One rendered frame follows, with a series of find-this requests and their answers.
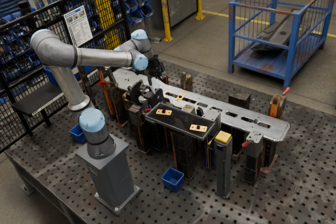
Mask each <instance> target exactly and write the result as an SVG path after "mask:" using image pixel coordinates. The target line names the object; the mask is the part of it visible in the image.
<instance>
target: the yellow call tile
mask: <svg viewBox="0 0 336 224"><path fill-rule="evenodd" d="M231 136H232V135H231V134H229V133H226V132H224V131H220V132H219V133H218V135H217V136H216V137H215V139H216V140H218V141H220V142H223V143H227V141H228V140H229V139H230V137H231Z"/></svg>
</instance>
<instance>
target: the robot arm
mask: <svg viewBox="0 0 336 224"><path fill-rule="evenodd" d="M131 38H132V39H130V40H128V41H127V42H125V43H123V44H122V45H119V46H118V47H117V48H115V49H114V50H105V49H91V48H77V46H76V45H70V44H66V43H64V42H62V41H61V40H60V39H59V38H58V37H57V35H56V34H55V33H54V32H52V31H50V30H48V29H41V30H38V31H36V32H35V33H34V34H33V35H32V37H31V39H30V44H31V47H32V49H33V50H34V51H35V53H36V54H37V56H38V58H39V59H40V61H41V63H42V64H43V65H44V66H45V67H48V68H49V69H50V71H51V73H52V75H53V76H54V78H55V80H56V81H57V83H58V85H59V87H60V88H61V90H62V92H63V93H64V95H65V97H66V99H67V100H68V102H69V103H68V108H69V110H70V112H71V114H72V116H73V117H74V118H75V120H76V121H77V123H78V124H79V126H80V127H81V129H82V131H83V133H84V135H85V138H86V140H87V153H88V155H89V156H90V157H91V158H93V159H96V160H100V159H105V158H107V157H109V156H110V155H111V154H113V152H114V151H115V149H116V142H115V140H114V139H113V138H112V136H111V135H110V134H109V131H108V128H107V125H106V122H105V117H104V115H103V114H102V112H101V111H100V110H98V109H96V108H95V107H94V105H93V103H92V102H91V100H90V98H89V96H88V95H85V94H84V93H83V91H82V89H81V87H80V85H79V83H78V81H77V79H76V78H75V76H74V74H73V72H72V70H71V68H75V67H76V66H101V67H129V68H135V69H136V70H135V72H134V73H135V74H136V75H137V76H138V75H139V74H140V73H142V71H143V70H144V69H145V68H146V73H147V79H148V83H149V85H150V88H151V90H152V92H153V93H154V94H156V92H155V89H156V88H158V87H160V83H159V82H157V81H156V78H155V77H158V78H160V79H162V74H165V73H166V72H165V71H164V70H165V67H164V65H163V62H162V61H161V62H159V60H158V54H154V52H153V49H152V47H151V44H150V42H149V40H148V36H147V35H146V33H145V31H144V30H143V29H138V30H136V31H134V32H133V33H132V34H131ZM152 77H153V78H152Z"/></svg>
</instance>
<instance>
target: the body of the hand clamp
mask: <svg viewBox="0 0 336 224"><path fill-rule="evenodd" d="M107 92H108V96H109V99H110V102H112V105H113V109H114V112H115V114H114V115H115V119H116V122H117V123H116V125H118V126H120V127H123V126H124V125H125V124H126V123H127V122H128V121H127V119H126V115H125V112H124V111H123V107H122V103H121V99H122V98H121V95H120V91H119V87H118V86H116V87H115V85H114V86H112V85H110V86H108V87H107Z"/></svg>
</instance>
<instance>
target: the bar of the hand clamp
mask: <svg viewBox="0 0 336 224"><path fill-rule="evenodd" d="M104 68H105V72H106V73H107V75H108V77H109V80H110V82H111V83H114V85H115V83H116V79H115V77H114V75H113V72H112V70H111V68H112V66H105V67H104Z"/></svg>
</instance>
